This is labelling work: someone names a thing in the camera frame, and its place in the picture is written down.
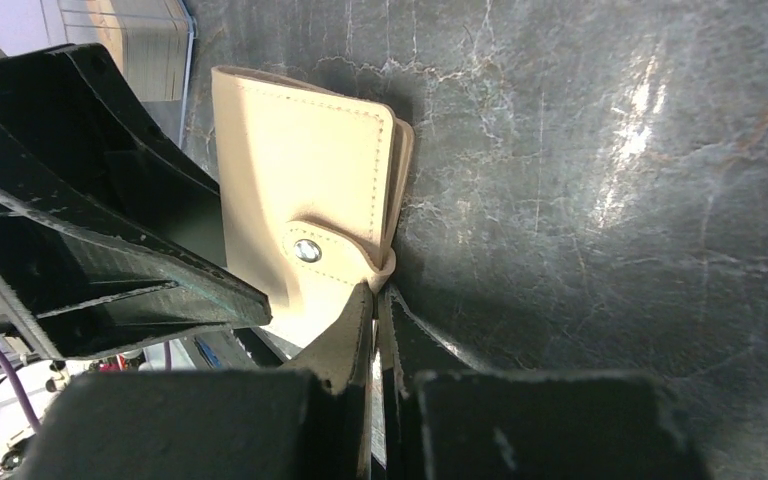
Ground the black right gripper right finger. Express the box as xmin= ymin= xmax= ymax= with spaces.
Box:
xmin=378 ymin=288 xmax=709 ymax=479

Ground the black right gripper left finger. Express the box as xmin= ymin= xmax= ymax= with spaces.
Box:
xmin=17 ymin=284 xmax=374 ymax=479

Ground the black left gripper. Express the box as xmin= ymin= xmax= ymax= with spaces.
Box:
xmin=0 ymin=44 xmax=272 ymax=359

